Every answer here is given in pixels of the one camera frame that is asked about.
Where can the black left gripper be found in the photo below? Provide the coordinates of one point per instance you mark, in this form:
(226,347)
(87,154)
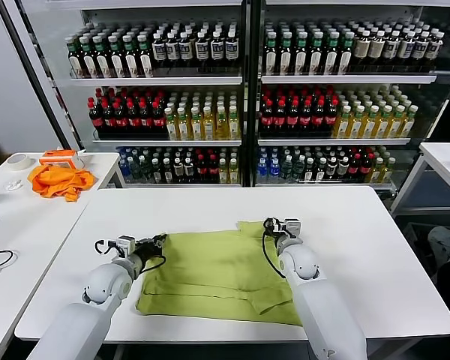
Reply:
(148,249)

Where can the light green t-shirt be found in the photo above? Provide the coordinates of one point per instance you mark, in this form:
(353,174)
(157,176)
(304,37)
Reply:
(210,262)

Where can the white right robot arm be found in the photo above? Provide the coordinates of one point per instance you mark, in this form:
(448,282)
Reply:
(315,300)

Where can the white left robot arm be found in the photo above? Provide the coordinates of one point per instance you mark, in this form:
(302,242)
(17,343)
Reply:
(105,281)

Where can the white shelf board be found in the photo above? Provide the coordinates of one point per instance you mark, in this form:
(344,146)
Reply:
(321,185)
(179,185)
(347,79)
(332,141)
(164,143)
(152,81)

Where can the white cap dark drink bottle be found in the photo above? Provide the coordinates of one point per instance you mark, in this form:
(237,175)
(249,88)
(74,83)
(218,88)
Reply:
(166,172)
(309,171)
(320,171)
(155,172)

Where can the green tinted water bottle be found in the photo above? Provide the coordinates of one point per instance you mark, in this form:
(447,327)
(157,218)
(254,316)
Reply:
(145,170)
(287,170)
(299,170)
(135,170)

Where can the white label dark drink bottle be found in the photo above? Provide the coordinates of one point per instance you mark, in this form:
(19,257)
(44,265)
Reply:
(342,168)
(177,170)
(331,168)
(188,170)

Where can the blue label water bottle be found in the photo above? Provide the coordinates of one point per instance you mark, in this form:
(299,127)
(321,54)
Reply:
(274,170)
(124,168)
(262,170)

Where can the red cap cola bottle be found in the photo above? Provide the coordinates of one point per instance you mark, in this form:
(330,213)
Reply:
(157,120)
(329,120)
(291,120)
(305,120)
(354,168)
(134,120)
(279,120)
(121,120)
(266,120)
(146,120)
(201,170)
(95,120)
(212,170)
(317,120)
(108,120)
(365,168)

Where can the green label yellow juice bottle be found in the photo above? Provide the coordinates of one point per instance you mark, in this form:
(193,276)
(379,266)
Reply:
(208,129)
(355,127)
(369,127)
(221,129)
(196,129)
(407,127)
(232,174)
(342,127)
(382,127)
(233,129)
(395,127)
(376,172)
(222,174)
(183,129)
(387,172)
(171,129)

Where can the white side table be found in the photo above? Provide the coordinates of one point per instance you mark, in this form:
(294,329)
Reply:
(445,157)
(96,165)
(26,232)

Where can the crumpled orange cloth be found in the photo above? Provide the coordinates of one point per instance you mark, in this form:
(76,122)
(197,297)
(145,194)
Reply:
(55,182)

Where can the orange and white box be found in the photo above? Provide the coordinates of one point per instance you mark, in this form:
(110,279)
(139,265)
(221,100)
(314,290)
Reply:
(59,161)

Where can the drinks display cabinet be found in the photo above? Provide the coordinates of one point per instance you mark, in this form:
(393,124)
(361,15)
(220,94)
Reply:
(251,112)

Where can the beige masking tape roll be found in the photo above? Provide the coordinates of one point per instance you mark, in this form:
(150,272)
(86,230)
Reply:
(18,168)

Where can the green cap dark tea bottle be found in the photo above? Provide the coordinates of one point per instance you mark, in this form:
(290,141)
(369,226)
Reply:
(345,56)
(146,62)
(117,62)
(103,62)
(285,56)
(315,56)
(89,62)
(330,56)
(270,56)
(75,62)
(300,56)
(131,62)

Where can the white cap blue label bottle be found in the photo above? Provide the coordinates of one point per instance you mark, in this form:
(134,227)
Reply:
(186,50)
(390,48)
(159,50)
(216,50)
(231,50)
(433,48)
(202,50)
(172,50)
(419,48)
(405,48)

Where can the black plastic crate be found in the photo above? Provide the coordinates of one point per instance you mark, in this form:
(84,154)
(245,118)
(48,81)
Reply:
(415,240)

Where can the white cap cream label bottle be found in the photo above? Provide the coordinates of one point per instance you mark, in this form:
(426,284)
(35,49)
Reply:
(361,48)
(376,48)

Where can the grey cloth bundle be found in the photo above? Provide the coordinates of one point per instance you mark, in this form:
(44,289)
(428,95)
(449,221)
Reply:
(447,242)

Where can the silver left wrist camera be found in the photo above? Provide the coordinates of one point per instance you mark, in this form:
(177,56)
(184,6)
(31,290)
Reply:
(126,245)

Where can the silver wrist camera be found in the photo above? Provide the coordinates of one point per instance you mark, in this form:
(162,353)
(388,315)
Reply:
(126,245)
(290,227)

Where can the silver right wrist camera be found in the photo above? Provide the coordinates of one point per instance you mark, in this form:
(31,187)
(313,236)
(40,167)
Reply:
(290,227)

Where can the black slanted door frame bar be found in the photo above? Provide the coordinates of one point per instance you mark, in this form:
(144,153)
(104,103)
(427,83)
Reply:
(39,75)

